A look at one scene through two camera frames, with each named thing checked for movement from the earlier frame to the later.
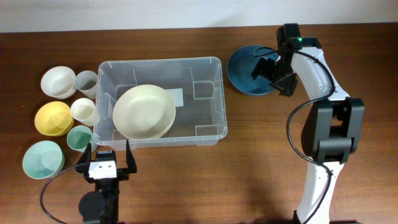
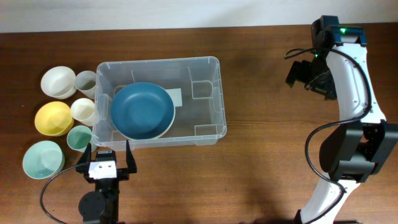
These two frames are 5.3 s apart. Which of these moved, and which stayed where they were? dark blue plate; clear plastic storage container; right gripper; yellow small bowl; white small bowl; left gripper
Moved: dark blue plate; right gripper
Stayed: clear plastic storage container; white small bowl; left gripper; yellow small bowl
